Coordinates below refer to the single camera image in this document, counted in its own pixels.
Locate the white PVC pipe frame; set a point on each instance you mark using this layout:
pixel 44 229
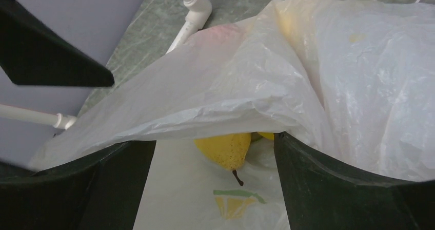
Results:
pixel 199 12

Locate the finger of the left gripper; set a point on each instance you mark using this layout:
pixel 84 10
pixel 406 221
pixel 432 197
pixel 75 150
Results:
pixel 33 55

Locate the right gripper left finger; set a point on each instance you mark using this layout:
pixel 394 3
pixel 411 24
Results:
pixel 101 190

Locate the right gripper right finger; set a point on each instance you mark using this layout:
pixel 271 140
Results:
pixel 321 192

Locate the translucent white plastic bag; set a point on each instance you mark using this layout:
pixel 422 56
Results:
pixel 352 79

